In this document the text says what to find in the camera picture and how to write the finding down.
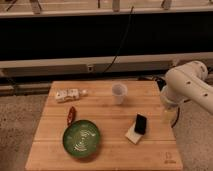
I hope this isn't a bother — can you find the translucent white cup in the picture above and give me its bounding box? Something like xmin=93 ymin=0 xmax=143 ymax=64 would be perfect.
xmin=112 ymin=83 xmax=128 ymax=105

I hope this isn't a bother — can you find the green ceramic bowl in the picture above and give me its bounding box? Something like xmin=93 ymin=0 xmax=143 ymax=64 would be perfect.
xmin=62 ymin=120 xmax=101 ymax=158

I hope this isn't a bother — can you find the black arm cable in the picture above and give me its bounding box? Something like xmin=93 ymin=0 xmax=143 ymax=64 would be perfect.
xmin=171 ymin=107 xmax=181 ymax=129

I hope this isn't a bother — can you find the black rectangular block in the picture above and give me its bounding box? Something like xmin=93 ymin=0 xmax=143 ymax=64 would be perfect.
xmin=134 ymin=114 xmax=147 ymax=135

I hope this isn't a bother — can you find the white sponge pad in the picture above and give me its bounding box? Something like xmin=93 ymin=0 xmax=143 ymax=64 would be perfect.
xmin=125 ymin=123 xmax=142 ymax=144

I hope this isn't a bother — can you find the white metal rail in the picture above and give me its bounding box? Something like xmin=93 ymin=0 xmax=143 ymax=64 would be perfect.
xmin=0 ymin=52 xmax=213 ymax=77

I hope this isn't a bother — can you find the black hanging cable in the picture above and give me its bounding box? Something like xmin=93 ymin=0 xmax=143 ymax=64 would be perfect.
xmin=101 ymin=5 xmax=135 ymax=74

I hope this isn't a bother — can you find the white plastic bottle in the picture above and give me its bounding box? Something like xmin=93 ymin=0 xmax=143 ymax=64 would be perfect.
xmin=55 ymin=89 xmax=88 ymax=103

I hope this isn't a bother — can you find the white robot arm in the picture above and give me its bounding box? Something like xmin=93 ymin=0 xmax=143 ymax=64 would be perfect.
xmin=160 ymin=61 xmax=213 ymax=115

